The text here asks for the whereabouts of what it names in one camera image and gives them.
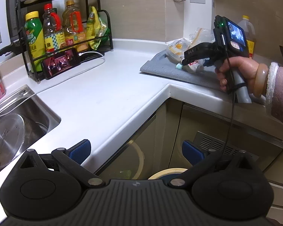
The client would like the cream rimmed trash bin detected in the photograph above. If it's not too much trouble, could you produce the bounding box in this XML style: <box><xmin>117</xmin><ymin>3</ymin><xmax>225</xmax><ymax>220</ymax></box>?
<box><xmin>147</xmin><ymin>168</ymin><xmax>188</xmax><ymax>180</ymax></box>

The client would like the yellow green snack bag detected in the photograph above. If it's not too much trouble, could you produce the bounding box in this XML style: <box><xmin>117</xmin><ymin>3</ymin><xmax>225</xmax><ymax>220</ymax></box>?
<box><xmin>86</xmin><ymin>6</ymin><xmax>109</xmax><ymax>51</ymax></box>

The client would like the stainless steel sink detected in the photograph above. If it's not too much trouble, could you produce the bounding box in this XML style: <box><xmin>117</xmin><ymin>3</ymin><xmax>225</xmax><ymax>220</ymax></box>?
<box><xmin>0</xmin><ymin>85</ymin><xmax>62</xmax><ymax>179</ymax></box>

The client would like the beige cabinet door with vent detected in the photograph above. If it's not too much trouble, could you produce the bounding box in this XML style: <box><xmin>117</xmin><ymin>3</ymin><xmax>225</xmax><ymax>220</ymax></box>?
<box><xmin>175</xmin><ymin>104</ymin><xmax>283</xmax><ymax>184</ymax></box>

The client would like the grey fabric mat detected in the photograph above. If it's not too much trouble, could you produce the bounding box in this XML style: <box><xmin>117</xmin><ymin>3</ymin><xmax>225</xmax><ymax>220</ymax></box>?
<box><xmin>140</xmin><ymin>50</ymin><xmax>227</xmax><ymax>91</ymax></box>

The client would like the yellow cooking oil bottle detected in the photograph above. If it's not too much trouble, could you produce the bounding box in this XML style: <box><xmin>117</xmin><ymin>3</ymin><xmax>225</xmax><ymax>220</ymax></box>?
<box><xmin>62</xmin><ymin>0</ymin><xmax>88</xmax><ymax>52</ymax></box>

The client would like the white charging cable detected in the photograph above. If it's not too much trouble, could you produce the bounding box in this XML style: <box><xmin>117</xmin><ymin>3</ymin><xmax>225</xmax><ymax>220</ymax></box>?
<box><xmin>0</xmin><ymin>51</ymin><xmax>106</xmax><ymax>119</ymax></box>

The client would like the green yellow sauce bottle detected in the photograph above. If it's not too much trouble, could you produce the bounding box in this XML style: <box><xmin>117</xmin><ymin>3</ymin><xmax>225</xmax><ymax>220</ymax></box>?
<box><xmin>25</xmin><ymin>11</ymin><xmax>46</xmax><ymax>72</ymax></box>

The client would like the metal vent grille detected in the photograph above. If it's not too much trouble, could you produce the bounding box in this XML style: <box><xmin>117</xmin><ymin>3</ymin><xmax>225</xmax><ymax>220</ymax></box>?
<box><xmin>195</xmin><ymin>131</ymin><xmax>260</xmax><ymax>165</ymax></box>

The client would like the black smartphone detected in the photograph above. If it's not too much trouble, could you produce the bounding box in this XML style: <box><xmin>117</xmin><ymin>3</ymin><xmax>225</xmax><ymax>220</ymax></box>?
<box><xmin>41</xmin><ymin>48</ymin><xmax>81</xmax><ymax>80</ymax></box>

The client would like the brown cooking wine jug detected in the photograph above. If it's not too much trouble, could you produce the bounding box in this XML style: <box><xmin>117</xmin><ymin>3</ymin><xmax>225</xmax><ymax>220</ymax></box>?
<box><xmin>241</xmin><ymin>15</ymin><xmax>257</xmax><ymax>59</ymax></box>

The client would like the plain beige cabinet door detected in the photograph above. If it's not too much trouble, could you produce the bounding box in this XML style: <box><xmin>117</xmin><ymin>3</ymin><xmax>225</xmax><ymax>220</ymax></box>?
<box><xmin>94</xmin><ymin>112</ymin><xmax>157</xmax><ymax>180</ymax></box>

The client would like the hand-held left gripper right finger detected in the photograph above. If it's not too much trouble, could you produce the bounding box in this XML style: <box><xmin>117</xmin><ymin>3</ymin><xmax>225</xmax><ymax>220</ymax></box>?
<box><xmin>167</xmin><ymin>140</ymin><xmax>255</xmax><ymax>189</ymax></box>

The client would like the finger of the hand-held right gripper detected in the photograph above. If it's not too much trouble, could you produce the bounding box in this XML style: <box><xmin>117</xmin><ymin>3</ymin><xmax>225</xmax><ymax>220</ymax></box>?
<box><xmin>183</xmin><ymin>42</ymin><xmax>215</xmax><ymax>60</ymax></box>
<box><xmin>181</xmin><ymin>57</ymin><xmax>214</xmax><ymax>67</ymax></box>

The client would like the person's right hand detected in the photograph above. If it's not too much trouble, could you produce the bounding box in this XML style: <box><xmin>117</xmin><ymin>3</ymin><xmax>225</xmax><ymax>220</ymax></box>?
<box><xmin>215</xmin><ymin>57</ymin><xmax>260</xmax><ymax>98</ymax></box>

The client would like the yellow and white plastic bag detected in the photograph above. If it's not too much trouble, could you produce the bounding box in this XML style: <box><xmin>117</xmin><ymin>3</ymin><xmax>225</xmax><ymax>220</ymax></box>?
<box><xmin>166</xmin><ymin>38</ymin><xmax>204</xmax><ymax>73</ymax></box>

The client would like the black pan handle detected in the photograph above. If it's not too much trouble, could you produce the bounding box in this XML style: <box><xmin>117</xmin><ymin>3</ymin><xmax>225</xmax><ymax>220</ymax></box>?
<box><xmin>0</xmin><ymin>41</ymin><xmax>23</xmax><ymax>66</ymax></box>

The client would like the red capped soy sauce bottle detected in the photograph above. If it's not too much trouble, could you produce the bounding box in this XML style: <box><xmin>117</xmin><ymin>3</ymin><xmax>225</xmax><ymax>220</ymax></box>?
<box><xmin>42</xmin><ymin>3</ymin><xmax>66</xmax><ymax>54</ymax></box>

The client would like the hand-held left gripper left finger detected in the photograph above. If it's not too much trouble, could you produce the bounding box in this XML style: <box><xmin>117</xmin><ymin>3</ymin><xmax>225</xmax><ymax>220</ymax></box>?
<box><xmin>19</xmin><ymin>139</ymin><xmax>105</xmax><ymax>189</ymax></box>

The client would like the pale jade bangle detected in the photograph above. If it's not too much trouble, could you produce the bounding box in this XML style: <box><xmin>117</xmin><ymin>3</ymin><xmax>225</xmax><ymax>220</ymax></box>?
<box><xmin>253</xmin><ymin>63</ymin><xmax>270</xmax><ymax>98</ymax></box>

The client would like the black cable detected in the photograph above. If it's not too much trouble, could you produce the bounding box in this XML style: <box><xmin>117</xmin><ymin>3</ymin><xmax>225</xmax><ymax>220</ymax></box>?
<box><xmin>220</xmin><ymin>34</ymin><xmax>236</xmax><ymax>156</ymax></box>

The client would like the clear plastic bag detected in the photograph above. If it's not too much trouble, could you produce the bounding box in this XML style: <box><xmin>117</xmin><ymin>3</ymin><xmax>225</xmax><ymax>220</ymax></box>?
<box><xmin>189</xmin><ymin>27</ymin><xmax>215</xmax><ymax>45</ymax></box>

